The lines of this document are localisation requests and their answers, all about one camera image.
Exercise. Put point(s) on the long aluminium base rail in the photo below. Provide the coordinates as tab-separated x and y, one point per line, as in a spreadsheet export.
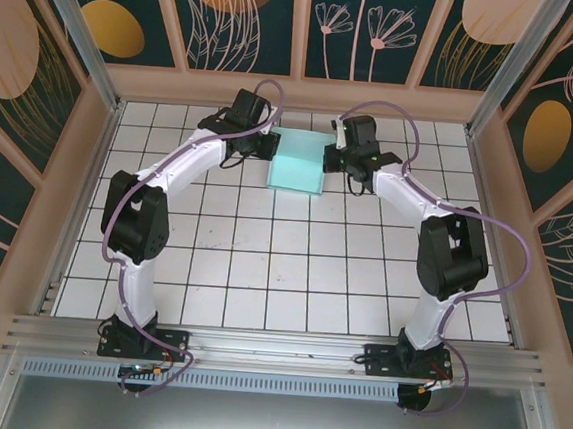
275	346

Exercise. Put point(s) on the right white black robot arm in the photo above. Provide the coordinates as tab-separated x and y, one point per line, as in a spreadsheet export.
404	189

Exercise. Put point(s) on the grey metal sheet panel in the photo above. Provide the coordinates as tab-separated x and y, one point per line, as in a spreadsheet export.
268	424

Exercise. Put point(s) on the short aluminium side rail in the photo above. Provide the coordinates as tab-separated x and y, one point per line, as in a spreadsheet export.
514	335
50	299

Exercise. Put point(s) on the teal paper box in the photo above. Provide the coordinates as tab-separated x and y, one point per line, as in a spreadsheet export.
295	170

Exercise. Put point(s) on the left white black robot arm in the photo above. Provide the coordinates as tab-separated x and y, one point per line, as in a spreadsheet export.
191	161

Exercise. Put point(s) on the aluminium frame post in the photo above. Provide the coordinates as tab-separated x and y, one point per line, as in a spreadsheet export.
83	41
515	69

